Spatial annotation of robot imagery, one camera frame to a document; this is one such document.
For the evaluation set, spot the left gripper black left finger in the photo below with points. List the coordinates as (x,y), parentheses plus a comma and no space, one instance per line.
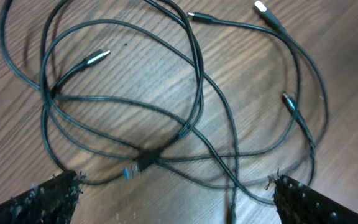
(52,202)

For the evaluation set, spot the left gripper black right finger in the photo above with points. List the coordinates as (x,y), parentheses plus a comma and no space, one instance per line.
(299,203)

